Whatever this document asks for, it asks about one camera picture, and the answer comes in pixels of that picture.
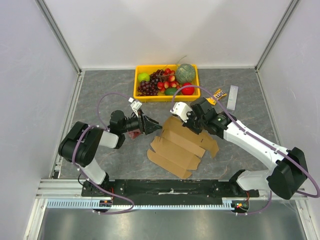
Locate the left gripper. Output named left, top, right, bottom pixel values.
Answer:
left=120, top=108, right=162, bottom=136

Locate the brown cardboard box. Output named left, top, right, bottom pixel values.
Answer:
left=147, top=116, right=219, bottom=179

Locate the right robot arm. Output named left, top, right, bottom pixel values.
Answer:
left=171, top=97, right=308, bottom=200

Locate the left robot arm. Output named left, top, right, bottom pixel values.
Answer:
left=58, top=110, right=162, bottom=197

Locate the small red packet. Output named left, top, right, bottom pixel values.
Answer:
left=127, top=129, right=142, bottom=140

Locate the purple grape bunch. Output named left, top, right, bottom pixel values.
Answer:
left=137, top=71, right=161, bottom=97

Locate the green avocado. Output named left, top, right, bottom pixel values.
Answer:
left=164, top=87, right=180, bottom=96

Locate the red tomato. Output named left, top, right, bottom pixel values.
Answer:
left=180, top=82, right=195, bottom=96

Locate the yellow candy packet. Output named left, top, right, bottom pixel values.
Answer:
left=206, top=88, right=227, bottom=106

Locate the red strawberry bunch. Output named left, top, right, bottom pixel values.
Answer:
left=155, top=67, right=180, bottom=95

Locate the green apple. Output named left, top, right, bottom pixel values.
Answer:
left=137, top=72, right=150, bottom=83

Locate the green netted melon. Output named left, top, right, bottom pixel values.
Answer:
left=175, top=63, right=196, bottom=84

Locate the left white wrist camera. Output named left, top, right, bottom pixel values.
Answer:
left=128, top=97, right=142, bottom=117

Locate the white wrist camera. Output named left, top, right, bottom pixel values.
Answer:
left=128, top=97, right=142, bottom=117
left=170, top=101, right=193, bottom=123

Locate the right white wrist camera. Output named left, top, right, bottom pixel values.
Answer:
left=170, top=101, right=193, bottom=123

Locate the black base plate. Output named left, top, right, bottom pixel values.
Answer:
left=81, top=178, right=260, bottom=200

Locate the aluminium front rail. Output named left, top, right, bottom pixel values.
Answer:
left=35, top=179, right=308, bottom=201

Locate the slotted cable duct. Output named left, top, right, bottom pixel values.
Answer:
left=46, top=199, right=235, bottom=210

